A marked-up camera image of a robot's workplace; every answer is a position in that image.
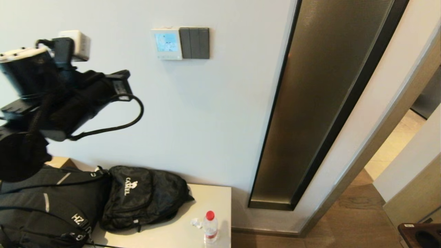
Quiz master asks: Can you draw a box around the white wall thermostat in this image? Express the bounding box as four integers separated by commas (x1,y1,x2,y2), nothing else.
151,28,183,61

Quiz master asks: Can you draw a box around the black Camel logo backpack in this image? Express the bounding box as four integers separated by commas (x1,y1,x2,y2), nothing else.
99,166,195,233

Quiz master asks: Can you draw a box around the large black backpack white lettering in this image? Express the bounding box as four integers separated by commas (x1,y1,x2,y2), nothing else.
0,165,112,248

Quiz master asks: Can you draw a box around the clear water bottle red cap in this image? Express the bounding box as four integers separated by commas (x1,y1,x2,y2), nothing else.
203,210,218,244

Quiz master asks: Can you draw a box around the dark grey appliance beyond doorway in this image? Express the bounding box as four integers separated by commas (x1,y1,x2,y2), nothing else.
409,64,441,120

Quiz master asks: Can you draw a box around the beige wooden cabinet side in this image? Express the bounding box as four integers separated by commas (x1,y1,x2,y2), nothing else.
383,157,441,228

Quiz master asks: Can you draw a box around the dark brown wooden object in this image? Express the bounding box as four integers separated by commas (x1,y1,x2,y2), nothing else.
397,223,441,248

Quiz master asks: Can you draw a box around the black looped gripper cable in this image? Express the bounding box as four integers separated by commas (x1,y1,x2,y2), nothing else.
69,93,144,141

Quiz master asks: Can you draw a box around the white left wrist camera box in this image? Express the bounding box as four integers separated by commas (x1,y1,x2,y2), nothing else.
59,30,91,62

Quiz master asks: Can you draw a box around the grey triple wall switch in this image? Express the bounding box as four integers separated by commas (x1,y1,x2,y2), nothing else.
179,28,210,60

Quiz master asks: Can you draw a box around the grey brown door frame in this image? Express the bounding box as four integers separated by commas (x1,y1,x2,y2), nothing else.
298,21,441,239

